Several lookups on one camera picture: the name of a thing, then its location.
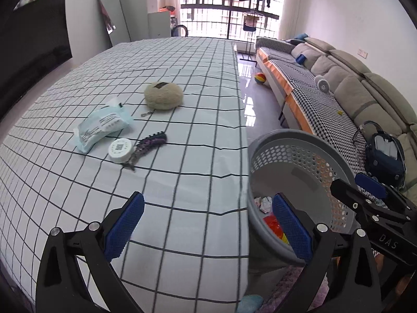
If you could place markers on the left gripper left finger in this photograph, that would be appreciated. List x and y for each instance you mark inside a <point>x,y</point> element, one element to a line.
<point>60,284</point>

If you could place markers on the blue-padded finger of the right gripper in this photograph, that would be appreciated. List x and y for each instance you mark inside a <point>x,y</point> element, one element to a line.
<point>372,186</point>

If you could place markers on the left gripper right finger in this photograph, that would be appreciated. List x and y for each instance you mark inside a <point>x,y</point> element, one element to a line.
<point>340,273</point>

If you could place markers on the red plastic bag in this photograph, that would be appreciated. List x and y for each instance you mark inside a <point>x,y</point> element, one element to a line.
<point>273,224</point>

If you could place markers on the white tissue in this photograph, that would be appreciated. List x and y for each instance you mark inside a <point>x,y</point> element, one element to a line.
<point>264,204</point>

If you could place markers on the dark spiky hair clip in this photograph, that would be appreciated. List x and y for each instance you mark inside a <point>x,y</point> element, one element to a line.
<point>144,146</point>

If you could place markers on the yellow square plastic frame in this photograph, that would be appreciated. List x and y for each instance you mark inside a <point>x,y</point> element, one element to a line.
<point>284,239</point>

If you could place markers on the dark blue backpack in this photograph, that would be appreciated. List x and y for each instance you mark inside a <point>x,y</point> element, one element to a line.
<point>384,156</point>

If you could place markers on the grey perforated laundry basket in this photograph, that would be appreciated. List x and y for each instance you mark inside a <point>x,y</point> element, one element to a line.
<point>302,167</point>

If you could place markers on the houndstooth sofa cover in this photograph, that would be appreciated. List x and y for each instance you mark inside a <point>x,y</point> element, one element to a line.
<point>319,104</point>

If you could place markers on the grey sectional sofa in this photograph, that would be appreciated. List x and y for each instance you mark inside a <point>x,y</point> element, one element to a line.
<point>361,88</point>

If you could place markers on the small white desk fan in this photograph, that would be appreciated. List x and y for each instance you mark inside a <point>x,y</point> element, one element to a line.
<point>322,84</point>

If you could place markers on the blue cylinder pillow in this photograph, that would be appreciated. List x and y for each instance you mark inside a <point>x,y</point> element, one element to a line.
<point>300,59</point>

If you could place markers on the white round lid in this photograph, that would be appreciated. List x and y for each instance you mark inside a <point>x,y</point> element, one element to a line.
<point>120,150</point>

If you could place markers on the colourful toy ball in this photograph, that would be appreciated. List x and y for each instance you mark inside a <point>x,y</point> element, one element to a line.
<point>260,78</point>

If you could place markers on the light blue wipes packet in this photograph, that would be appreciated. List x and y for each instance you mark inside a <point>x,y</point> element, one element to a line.
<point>110,118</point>

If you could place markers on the checkered white tablecloth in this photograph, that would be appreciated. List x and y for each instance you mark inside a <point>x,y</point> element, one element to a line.
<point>160,117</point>

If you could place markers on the black clothes stand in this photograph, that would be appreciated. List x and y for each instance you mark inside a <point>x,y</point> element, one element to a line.
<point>250,21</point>

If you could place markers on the beige fluffy round pouch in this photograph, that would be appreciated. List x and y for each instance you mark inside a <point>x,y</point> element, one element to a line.
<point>163,96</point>

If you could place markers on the black television screen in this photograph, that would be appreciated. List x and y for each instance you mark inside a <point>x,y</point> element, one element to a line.
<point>34,42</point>

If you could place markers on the grey cabinet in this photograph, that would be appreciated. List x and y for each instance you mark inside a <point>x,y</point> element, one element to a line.
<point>159,25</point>

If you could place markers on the leaning floor mirror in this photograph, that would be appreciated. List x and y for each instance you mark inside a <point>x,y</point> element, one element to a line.
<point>114,20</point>

